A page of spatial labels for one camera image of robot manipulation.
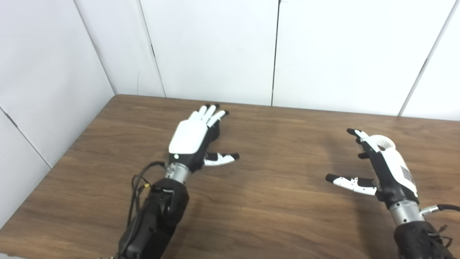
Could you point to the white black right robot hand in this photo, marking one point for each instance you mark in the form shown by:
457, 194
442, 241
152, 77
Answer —
395, 172

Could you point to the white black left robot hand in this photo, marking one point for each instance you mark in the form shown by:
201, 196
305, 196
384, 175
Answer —
188, 138

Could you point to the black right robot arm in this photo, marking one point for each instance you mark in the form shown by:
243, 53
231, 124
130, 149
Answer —
417, 237

